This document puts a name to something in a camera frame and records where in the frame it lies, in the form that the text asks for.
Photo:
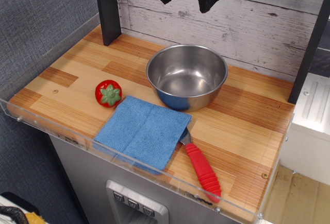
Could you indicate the metal pot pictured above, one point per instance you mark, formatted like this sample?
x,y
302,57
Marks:
x,y
186,77

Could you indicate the red toy strawberry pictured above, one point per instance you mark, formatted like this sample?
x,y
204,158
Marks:
x,y
108,93

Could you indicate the blue folded cloth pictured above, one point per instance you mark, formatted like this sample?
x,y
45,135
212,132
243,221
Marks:
x,y
144,131

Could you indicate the clear acrylic guard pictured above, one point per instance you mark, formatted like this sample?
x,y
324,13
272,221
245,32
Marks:
x,y
240,132

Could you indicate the white toy sink unit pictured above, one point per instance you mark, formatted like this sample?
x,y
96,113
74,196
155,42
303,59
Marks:
x,y
306,145

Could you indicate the grey toy fridge cabinet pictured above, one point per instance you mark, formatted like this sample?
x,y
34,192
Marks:
x,y
89,172

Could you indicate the silver dispenser panel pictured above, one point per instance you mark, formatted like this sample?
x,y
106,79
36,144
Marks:
x,y
132,207

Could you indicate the black and yellow object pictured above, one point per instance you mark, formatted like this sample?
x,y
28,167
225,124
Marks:
x,y
15,209

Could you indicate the dark left post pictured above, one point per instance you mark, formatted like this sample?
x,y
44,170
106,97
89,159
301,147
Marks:
x,y
109,19

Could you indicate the dark post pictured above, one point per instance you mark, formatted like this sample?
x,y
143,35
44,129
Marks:
x,y
312,46
109,19

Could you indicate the dark right post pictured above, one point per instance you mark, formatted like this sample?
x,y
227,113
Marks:
x,y
312,46

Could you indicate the red handled utensil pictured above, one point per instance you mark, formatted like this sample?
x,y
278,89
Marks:
x,y
205,174

